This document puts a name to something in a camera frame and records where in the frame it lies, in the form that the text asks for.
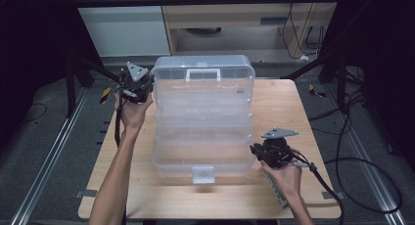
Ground black metal stand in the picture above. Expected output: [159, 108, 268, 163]
[65, 51, 130, 119]
[280, 48, 348, 114]

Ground black horizontal frame bar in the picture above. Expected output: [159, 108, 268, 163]
[69, 0, 344, 9]

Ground white cabinet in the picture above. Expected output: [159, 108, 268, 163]
[69, 0, 171, 59]

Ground black curtain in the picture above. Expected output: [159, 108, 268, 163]
[324, 0, 415, 172]
[0, 0, 101, 151]

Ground yellow black tape strip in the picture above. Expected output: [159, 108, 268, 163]
[99, 86, 113, 105]
[307, 83, 328, 99]

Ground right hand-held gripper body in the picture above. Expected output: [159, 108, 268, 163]
[259, 127, 300, 169]

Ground black cables behind desk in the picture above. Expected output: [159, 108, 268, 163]
[281, 2, 328, 62]

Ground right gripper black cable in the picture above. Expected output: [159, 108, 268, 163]
[290, 149, 403, 225]

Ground grey tape piece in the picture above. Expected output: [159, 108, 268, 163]
[321, 191, 346, 201]
[74, 188, 99, 200]

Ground aluminium floor rail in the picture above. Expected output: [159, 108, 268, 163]
[325, 83, 406, 225]
[10, 87, 90, 225]

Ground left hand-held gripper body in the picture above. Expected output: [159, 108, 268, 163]
[116, 61, 151, 105]

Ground black floor cables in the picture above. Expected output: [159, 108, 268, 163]
[307, 67, 367, 135]

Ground green white medicine box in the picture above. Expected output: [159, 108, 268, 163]
[261, 168, 290, 209]

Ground person's right hand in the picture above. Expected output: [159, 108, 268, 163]
[259, 161, 303, 201]

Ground light wooden desk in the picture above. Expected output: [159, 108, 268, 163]
[159, 0, 343, 62]

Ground clear plastic storage box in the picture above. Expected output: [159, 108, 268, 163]
[150, 54, 256, 186]

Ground person's left hand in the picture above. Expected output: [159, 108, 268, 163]
[114, 93, 155, 135]

